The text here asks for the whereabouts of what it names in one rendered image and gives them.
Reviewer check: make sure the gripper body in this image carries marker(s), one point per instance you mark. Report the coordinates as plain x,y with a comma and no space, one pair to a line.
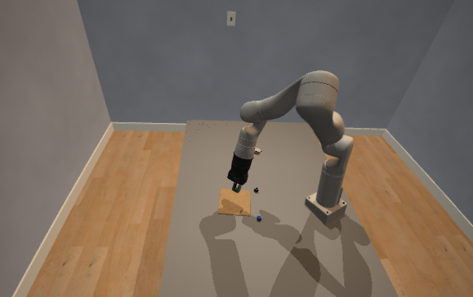
241,163

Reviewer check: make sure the tan square mat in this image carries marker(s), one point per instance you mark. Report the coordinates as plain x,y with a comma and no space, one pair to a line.
232,203

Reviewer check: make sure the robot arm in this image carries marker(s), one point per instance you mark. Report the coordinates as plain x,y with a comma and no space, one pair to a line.
315,104

